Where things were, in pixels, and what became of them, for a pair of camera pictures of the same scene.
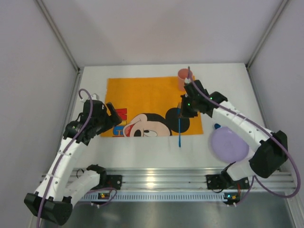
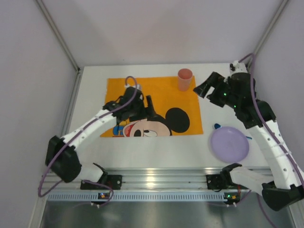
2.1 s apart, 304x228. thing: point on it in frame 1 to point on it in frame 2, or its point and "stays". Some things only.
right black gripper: (185, 110) to (214, 86)
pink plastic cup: (182, 75) stays
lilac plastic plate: (229, 145) stays
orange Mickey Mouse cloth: (149, 107) stays
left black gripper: (110, 115) to (144, 111)
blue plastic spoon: (216, 126) stays
